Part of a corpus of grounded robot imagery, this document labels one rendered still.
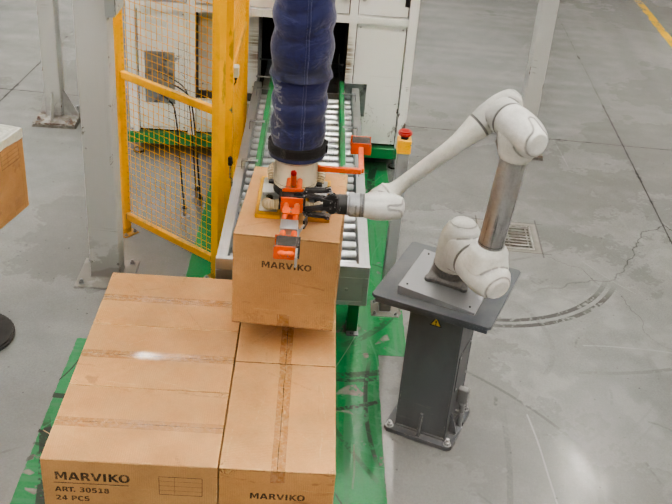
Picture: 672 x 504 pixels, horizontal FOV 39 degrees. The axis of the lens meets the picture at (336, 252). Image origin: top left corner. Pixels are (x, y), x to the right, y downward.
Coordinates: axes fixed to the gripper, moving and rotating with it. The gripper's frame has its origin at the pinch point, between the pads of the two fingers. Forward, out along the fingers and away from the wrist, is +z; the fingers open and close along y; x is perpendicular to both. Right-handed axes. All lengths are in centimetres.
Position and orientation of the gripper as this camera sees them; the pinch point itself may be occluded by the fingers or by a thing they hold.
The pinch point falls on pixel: (292, 201)
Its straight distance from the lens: 348.2
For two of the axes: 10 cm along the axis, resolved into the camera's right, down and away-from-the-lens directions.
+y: -0.7, 8.6, 5.0
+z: -10.0, -0.6, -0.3
